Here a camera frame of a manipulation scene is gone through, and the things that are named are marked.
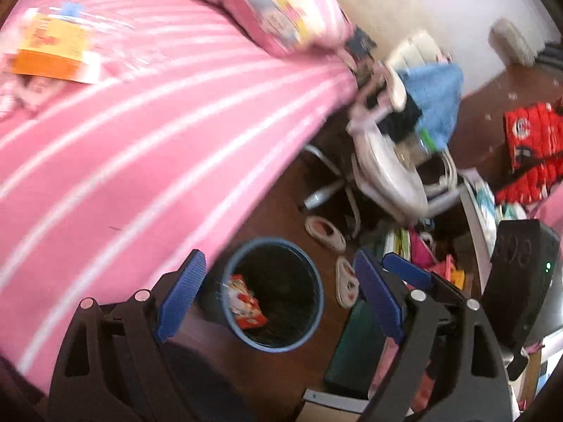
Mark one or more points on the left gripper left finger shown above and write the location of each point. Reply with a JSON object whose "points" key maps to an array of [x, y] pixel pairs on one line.
{"points": [[175, 292]]}

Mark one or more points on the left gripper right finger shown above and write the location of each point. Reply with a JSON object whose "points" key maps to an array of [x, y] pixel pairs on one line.
{"points": [[384, 294]]}

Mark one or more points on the red snack bag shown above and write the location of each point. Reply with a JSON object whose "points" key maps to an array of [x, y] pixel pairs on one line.
{"points": [[244, 305]]}

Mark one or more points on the white pink-edged cloth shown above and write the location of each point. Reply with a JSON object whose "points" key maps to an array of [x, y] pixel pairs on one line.
{"points": [[19, 91]]}

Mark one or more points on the orange yellow snack box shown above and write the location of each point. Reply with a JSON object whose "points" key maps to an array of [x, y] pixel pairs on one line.
{"points": [[53, 48]]}

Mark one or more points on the blue small wrapper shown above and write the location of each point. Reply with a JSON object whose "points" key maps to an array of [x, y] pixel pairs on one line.
{"points": [[70, 9]]}

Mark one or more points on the blue trash bin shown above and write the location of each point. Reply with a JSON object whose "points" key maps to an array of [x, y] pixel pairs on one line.
{"points": [[287, 285]]}

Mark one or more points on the pink paper bag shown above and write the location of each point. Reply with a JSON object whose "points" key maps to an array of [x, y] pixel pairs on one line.
{"points": [[423, 254]]}

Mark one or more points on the pink slipper far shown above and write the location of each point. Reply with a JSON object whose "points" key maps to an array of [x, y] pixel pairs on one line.
{"points": [[324, 232]]}

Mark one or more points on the white office chair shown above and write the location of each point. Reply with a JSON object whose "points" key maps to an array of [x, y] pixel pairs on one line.
{"points": [[396, 167]]}

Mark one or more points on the red patterned bag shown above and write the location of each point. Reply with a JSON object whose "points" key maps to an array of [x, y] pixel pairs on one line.
{"points": [[534, 138]]}

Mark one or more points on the pink striped bed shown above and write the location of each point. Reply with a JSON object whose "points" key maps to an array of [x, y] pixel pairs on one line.
{"points": [[111, 185]]}

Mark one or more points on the blue garment on chair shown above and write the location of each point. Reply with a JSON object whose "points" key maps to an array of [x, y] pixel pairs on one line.
{"points": [[436, 89]]}

